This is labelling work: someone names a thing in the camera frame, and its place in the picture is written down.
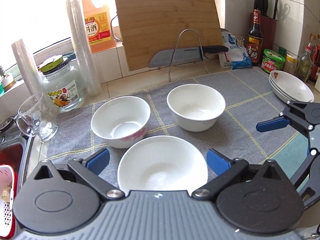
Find wire board rack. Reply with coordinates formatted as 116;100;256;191
167;29;210;82

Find plastic wrap roll right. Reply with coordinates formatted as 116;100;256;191
66;0;102;96

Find clear glass bottle red cap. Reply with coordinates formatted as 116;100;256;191
295;46;313;82

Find large glass jar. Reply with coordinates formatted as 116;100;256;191
40;55;84;112

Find grey and teal dish mat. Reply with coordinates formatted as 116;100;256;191
47;68;308;177

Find dark red knife block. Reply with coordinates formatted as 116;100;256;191
253;0;277;52

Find white bowl grey flowers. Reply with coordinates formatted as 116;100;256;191
167;83;226;132

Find plastic wrap roll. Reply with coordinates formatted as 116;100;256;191
66;0;102;96
11;38;60;117

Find dark vinegar bottle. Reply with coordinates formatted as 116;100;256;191
246;9;263;66

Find red white sink strainer basket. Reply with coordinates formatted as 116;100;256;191
0;164;17;239

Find bamboo cutting board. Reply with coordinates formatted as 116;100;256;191
115;0;223;71

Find orange cooking wine jug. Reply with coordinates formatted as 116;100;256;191
82;0;116;53

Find white bowl pink flowers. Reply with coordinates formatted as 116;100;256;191
91;96;151;149
117;135;208;194

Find white fruit plate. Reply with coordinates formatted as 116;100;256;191
269;70;315;102

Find white seasoning box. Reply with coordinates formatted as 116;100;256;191
315;72;320;93

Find green lid spice jar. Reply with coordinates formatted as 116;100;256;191
278;47;287;58

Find yellow lid spice jar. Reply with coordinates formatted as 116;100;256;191
283;53;297;75

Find white blue salt bag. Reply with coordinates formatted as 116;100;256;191
219;29;252;70

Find binder clips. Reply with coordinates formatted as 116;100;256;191
236;36;248;47

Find santoku kitchen knife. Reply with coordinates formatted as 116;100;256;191
149;45;228;68

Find plastic wrap roll left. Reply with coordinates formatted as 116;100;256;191
11;38;60;117

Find green lid mushroom sauce jar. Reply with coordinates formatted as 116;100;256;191
261;49;285;73

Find clear glass cup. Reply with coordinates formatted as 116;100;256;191
15;93;58;141

